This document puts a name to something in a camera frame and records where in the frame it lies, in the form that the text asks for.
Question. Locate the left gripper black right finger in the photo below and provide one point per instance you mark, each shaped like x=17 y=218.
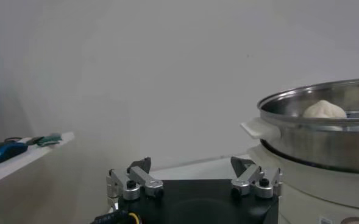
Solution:
x=258 y=184

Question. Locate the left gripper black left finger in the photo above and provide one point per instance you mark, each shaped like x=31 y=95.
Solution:
x=130 y=185

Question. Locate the white steamed baozi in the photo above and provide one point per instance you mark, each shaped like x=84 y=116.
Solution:
x=324 y=109

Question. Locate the steel steamer pot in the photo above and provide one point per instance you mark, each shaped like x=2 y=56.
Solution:
x=304 y=194

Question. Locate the stainless steel steamer basket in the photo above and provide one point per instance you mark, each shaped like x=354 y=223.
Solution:
x=319 y=146

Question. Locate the white side desk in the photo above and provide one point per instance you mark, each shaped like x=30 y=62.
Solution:
x=30 y=158

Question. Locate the small black device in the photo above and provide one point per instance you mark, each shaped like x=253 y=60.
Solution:
x=34 y=140

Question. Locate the blue computer mouse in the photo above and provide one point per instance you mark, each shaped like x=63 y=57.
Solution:
x=2 y=152

